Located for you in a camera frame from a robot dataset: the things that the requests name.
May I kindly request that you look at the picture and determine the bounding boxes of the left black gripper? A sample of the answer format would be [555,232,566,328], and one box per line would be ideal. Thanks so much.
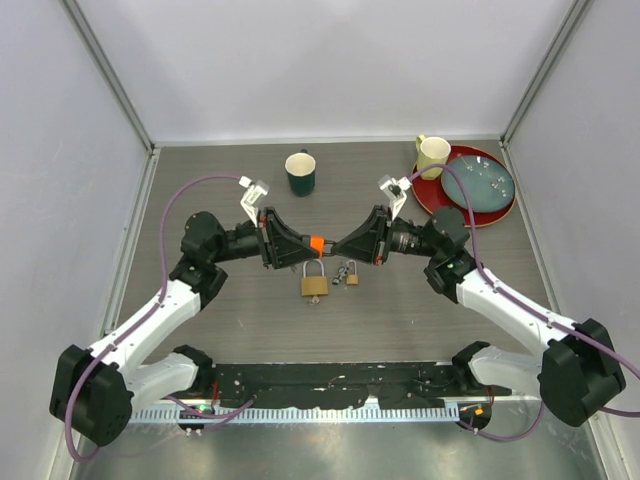
[211,208,320,270]

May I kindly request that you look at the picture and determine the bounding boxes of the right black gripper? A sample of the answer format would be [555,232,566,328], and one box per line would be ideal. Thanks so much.
[331,205,441,267]

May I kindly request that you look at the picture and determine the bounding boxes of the orange black padlock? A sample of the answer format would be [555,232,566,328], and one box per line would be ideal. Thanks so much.
[303,235,335,258]

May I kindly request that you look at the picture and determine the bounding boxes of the keys with panda keychain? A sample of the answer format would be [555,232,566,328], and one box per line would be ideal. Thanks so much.
[332,265,349,285]

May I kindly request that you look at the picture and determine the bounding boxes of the small brass long-shackle padlock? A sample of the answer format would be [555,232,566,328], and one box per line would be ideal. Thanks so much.
[345,260,359,286]

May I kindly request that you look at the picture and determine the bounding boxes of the large brass padlock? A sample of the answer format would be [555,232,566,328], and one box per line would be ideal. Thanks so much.
[301,259,329,297]

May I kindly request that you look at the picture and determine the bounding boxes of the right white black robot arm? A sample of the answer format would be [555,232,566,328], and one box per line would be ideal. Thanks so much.
[331,206,626,427]

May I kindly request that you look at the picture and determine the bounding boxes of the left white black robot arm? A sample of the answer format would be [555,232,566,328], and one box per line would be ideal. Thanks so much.
[50,207,325,446]

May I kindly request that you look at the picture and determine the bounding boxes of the dark green mug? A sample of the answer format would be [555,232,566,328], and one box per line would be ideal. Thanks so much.
[284,149,316,197]

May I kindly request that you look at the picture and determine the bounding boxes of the yellow mug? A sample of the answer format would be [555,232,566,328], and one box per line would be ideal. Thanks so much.
[415,135,451,180]

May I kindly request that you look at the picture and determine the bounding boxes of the blue ceramic plate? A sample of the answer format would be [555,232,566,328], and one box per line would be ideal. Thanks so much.
[448,155,515,213]

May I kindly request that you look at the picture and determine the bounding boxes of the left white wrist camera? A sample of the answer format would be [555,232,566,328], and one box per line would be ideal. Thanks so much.
[239,176,269,226]

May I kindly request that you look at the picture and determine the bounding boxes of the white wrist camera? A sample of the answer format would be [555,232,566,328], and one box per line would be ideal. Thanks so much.
[239,176,269,226]
[378,175,411,220]

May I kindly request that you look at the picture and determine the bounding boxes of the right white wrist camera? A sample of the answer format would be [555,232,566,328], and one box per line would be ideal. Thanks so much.
[378,175,411,220]

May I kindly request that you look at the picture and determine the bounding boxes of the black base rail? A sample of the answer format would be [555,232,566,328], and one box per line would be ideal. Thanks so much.
[205,362,511,410]

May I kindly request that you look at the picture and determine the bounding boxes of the white slotted cable duct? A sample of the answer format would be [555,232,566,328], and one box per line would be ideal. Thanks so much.
[130,401,460,425]

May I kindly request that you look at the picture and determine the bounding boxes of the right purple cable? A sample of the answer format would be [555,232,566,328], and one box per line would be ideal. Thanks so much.
[407,163,640,442]

